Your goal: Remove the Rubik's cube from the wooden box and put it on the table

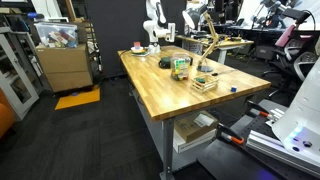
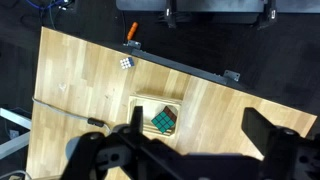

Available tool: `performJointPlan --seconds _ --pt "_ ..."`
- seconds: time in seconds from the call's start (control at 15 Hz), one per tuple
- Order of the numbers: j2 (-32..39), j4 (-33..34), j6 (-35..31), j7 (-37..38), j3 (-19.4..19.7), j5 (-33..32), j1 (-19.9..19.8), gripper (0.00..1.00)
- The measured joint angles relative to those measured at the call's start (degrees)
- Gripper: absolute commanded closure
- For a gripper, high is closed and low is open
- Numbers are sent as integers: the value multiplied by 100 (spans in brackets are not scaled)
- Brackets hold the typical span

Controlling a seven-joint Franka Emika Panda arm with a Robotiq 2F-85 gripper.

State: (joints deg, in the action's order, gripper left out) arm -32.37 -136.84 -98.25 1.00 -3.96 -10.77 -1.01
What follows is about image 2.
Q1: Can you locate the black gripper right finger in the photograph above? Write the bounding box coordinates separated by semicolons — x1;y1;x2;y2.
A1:
241;106;278;158

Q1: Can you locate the black table edge rail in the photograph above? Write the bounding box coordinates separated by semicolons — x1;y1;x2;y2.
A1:
128;46;250;92

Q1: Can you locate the grey cable with black connector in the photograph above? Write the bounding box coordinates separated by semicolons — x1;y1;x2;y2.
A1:
31;96;113;135

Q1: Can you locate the slatted wooden box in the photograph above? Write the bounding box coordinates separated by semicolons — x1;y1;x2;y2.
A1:
128;93;184;138

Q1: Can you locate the large Rubik's cube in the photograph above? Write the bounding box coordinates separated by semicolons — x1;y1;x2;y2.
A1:
150;105;179;135

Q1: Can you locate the grey floor cable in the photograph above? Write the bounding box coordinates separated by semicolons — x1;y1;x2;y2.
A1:
0;169;33;180

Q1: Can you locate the orange handled clamp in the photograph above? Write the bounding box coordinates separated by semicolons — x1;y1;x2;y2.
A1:
126;21;139;42

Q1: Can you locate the white metal frame leg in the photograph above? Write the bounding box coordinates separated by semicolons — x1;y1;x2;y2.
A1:
0;106;33;161

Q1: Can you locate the small Rubik's cube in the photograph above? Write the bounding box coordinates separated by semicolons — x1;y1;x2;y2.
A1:
119;56;136;71

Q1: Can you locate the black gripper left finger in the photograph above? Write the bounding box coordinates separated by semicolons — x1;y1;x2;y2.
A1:
129;105;145;136

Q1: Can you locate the blue floor cable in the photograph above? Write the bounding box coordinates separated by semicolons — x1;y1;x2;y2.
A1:
24;0;69;12

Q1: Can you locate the metal rail bracket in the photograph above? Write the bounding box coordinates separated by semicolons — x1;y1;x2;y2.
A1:
222;69;241;83
122;39;142;51

